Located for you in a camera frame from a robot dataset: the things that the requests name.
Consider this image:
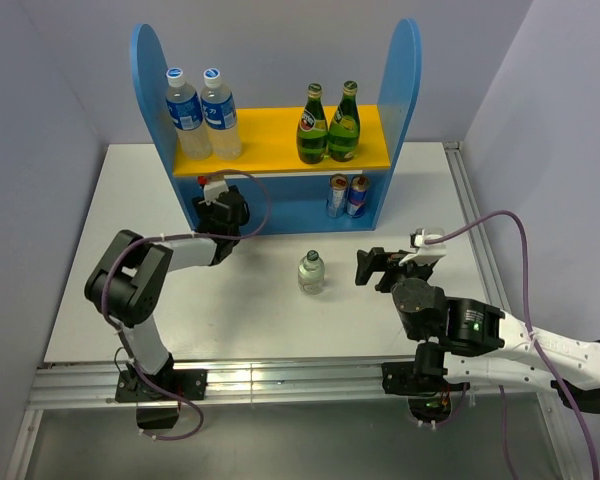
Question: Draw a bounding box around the clear Chang glass bottle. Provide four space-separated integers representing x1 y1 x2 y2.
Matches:
297 250 325 295

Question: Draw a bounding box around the plastic water bottle blue label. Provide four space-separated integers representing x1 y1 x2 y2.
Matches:
201 68 242 160

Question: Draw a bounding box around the green glass bottle red label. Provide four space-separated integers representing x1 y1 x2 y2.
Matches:
296 83 328 165

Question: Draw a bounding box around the green Perrier glass bottle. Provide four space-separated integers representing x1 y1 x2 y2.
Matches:
328 80 360 162

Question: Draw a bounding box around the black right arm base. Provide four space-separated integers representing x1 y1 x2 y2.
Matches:
381 361 470 431

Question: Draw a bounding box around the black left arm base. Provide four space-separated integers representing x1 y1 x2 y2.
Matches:
114 367 208 441

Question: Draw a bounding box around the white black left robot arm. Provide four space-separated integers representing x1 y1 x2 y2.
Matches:
84 181 250 399

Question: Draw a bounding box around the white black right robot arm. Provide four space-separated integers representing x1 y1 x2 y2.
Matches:
355 247 600 414

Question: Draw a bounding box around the blue and yellow shelf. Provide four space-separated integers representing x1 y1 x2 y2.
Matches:
130 18 422 234

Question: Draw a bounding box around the silver blue energy drink can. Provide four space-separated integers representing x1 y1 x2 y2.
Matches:
326 173 349 218

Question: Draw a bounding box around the blue silver Red Bull can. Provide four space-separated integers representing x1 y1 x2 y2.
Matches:
346 175 370 218

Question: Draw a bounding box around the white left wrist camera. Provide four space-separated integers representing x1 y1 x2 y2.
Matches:
198 174 229 205

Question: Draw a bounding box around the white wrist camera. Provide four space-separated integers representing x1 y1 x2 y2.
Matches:
399 227 447 266
198 174 229 205

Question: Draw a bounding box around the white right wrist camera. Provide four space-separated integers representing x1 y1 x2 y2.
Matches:
399 227 447 266

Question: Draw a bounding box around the aluminium side rail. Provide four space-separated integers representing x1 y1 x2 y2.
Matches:
442 141 509 306

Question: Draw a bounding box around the aluminium front rail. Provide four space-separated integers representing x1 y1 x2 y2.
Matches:
24 349 554 411

